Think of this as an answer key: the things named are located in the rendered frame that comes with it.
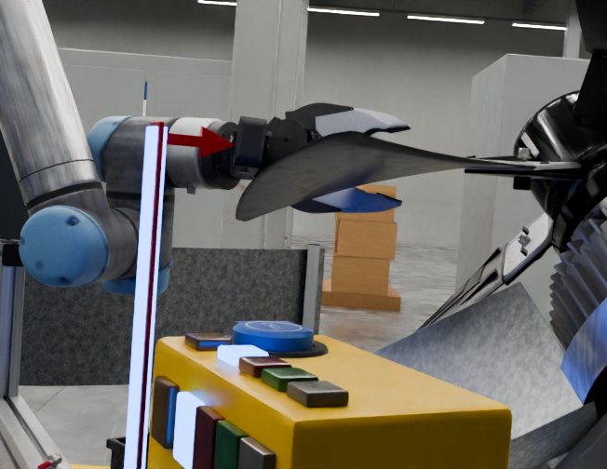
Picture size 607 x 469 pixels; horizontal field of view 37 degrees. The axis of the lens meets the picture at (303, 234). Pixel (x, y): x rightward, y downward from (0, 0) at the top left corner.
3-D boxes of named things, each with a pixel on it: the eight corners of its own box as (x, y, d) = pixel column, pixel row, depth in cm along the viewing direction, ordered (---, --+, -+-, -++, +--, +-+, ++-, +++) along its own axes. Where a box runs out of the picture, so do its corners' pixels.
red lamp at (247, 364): (292, 377, 38) (293, 363, 38) (253, 379, 37) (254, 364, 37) (275, 368, 39) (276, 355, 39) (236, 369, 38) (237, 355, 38)
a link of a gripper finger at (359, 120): (420, 107, 89) (335, 129, 93) (400, 93, 84) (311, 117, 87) (425, 138, 88) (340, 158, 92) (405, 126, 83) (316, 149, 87)
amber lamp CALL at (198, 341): (232, 351, 43) (233, 338, 43) (195, 352, 42) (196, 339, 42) (218, 343, 44) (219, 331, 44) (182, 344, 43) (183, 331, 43)
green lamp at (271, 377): (319, 391, 36) (320, 376, 36) (277, 393, 35) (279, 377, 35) (299, 381, 37) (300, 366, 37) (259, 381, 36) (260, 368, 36)
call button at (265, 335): (326, 365, 44) (329, 329, 44) (249, 367, 42) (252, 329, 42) (290, 349, 47) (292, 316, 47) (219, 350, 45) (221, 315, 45)
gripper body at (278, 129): (347, 133, 94) (247, 128, 99) (313, 115, 86) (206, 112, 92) (339, 206, 94) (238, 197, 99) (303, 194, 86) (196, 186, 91)
